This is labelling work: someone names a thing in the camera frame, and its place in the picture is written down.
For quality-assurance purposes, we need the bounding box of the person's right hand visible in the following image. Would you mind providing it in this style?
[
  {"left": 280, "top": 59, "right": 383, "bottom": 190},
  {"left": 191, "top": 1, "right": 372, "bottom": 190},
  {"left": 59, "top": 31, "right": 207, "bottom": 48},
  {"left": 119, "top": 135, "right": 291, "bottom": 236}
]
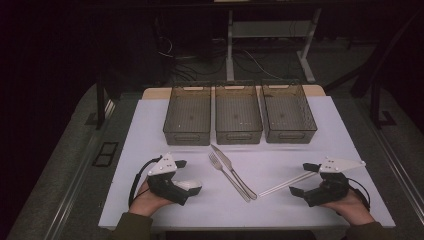
[{"left": 319, "top": 186, "right": 376, "bottom": 226}]

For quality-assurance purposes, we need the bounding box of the black metal stand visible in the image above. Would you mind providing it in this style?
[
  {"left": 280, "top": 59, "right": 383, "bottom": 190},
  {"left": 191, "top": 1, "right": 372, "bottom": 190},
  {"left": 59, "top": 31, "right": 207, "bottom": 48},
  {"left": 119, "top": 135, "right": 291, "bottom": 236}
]
[
  {"left": 95, "top": 74, "right": 116, "bottom": 131},
  {"left": 369, "top": 79, "right": 398, "bottom": 130}
]

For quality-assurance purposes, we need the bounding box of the white table mat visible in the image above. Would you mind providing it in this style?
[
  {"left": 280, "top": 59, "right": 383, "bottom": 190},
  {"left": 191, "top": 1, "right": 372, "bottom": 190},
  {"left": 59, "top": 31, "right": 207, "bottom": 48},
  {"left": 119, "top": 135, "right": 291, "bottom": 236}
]
[{"left": 98, "top": 95, "right": 397, "bottom": 231}]

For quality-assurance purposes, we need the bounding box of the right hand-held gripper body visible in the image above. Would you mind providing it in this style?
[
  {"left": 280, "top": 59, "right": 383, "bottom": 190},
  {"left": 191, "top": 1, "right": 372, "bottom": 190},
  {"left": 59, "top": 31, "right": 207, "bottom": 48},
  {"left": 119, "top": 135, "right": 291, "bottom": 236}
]
[{"left": 303, "top": 156, "right": 367, "bottom": 208}]

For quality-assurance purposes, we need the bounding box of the metal floor rail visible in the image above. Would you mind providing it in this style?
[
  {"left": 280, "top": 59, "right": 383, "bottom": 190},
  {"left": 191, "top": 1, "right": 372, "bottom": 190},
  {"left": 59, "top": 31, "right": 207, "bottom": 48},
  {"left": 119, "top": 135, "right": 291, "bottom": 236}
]
[
  {"left": 43, "top": 99, "right": 116, "bottom": 240},
  {"left": 369, "top": 124, "right": 424, "bottom": 216}
]

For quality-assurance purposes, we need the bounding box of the silver fork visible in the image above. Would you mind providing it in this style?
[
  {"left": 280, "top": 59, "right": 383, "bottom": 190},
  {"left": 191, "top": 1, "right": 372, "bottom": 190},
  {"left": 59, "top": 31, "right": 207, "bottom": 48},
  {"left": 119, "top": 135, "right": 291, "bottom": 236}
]
[{"left": 208, "top": 151, "right": 252, "bottom": 204}]

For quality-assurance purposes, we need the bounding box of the smoky transparent plastic bin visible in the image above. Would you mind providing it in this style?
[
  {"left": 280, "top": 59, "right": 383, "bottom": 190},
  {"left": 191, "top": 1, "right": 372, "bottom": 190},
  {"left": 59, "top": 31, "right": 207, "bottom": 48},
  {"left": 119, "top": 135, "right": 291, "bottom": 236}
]
[
  {"left": 162, "top": 85, "right": 212, "bottom": 147},
  {"left": 214, "top": 84, "right": 264, "bottom": 146},
  {"left": 260, "top": 82, "right": 318, "bottom": 145}
]

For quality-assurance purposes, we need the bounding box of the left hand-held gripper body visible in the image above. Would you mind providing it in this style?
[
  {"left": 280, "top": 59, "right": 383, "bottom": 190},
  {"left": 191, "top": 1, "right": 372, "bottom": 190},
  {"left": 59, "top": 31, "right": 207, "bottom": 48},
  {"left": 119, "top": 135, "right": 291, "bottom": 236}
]
[{"left": 146, "top": 152, "right": 190, "bottom": 207}]

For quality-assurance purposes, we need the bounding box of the left hand-held gripper black cable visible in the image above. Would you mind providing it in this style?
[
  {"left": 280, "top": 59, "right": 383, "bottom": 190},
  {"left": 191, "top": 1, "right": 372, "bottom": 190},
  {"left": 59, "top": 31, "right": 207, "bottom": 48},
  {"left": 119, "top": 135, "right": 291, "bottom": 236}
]
[{"left": 128, "top": 156, "right": 163, "bottom": 208}]

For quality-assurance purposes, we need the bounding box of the white metal desk frame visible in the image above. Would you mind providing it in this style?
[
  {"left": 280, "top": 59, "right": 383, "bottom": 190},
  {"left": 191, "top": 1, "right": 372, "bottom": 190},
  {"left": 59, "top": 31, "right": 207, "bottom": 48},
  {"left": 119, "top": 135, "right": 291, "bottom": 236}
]
[{"left": 225, "top": 8, "right": 323, "bottom": 84}]

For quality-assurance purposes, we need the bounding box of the white floor cable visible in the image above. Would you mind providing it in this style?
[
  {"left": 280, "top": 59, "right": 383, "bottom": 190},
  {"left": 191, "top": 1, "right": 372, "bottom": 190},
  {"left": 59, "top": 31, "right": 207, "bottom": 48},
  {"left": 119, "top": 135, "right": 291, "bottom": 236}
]
[{"left": 242, "top": 49, "right": 286, "bottom": 82}]

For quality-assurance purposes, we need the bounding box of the tangle of black floor cables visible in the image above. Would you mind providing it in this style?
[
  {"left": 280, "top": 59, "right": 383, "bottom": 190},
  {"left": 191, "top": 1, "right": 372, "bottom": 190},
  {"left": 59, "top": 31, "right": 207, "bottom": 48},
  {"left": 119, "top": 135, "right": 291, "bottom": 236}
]
[{"left": 154, "top": 33, "right": 228, "bottom": 84}]

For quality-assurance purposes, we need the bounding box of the person's left hand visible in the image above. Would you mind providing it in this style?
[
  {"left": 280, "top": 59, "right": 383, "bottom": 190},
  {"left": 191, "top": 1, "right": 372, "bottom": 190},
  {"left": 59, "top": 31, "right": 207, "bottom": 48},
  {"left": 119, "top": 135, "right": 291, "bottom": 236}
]
[{"left": 129, "top": 179, "right": 174, "bottom": 218}]

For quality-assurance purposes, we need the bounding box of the silver table knife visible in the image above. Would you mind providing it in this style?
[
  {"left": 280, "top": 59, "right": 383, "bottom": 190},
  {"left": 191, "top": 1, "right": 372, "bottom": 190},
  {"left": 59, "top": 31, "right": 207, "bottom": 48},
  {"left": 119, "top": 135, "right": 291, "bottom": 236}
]
[{"left": 210, "top": 143, "right": 258, "bottom": 201}]

